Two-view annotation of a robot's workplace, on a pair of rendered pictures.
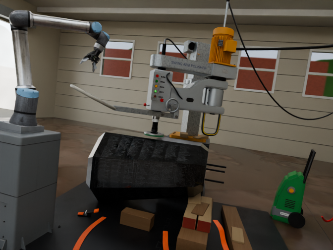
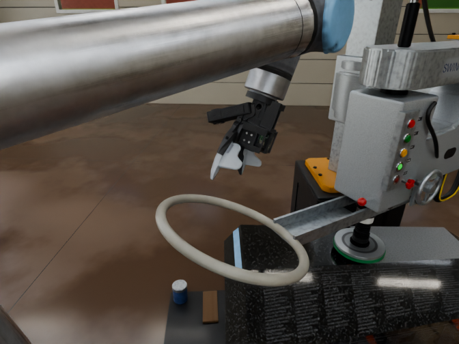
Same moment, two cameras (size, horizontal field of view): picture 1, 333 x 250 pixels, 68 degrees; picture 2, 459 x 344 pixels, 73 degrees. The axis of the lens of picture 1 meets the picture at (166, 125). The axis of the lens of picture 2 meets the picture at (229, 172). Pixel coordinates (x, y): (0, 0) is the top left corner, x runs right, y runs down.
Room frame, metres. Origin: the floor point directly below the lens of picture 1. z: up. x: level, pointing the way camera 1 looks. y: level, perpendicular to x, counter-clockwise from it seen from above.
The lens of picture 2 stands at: (1.68, 0.94, 1.75)
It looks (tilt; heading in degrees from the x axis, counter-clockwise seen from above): 26 degrees down; 347
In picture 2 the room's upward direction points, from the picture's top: straight up
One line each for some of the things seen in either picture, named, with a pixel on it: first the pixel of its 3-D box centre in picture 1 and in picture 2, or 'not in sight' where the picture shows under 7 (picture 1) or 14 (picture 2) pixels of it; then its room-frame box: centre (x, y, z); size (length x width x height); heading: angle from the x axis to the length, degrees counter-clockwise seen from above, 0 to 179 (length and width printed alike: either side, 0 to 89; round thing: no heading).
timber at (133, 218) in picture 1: (137, 218); not in sight; (2.24, 0.17, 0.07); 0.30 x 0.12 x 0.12; 75
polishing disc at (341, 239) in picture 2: (153, 133); (358, 243); (2.64, 0.12, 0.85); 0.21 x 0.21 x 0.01
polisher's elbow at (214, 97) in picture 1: (214, 97); not in sight; (2.83, -0.51, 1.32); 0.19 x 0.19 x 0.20
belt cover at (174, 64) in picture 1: (192, 69); (453, 64); (2.74, -0.21, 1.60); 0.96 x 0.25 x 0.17; 107
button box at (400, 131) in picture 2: (155, 86); (399, 151); (2.51, 0.16, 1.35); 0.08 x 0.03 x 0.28; 107
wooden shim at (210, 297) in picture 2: not in sight; (210, 306); (3.17, 0.73, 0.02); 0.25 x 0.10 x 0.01; 171
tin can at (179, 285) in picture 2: not in sight; (179, 291); (3.28, 0.92, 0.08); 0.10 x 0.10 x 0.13
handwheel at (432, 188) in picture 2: (171, 105); (420, 183); (2.56, -0.03, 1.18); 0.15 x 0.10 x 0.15; 107
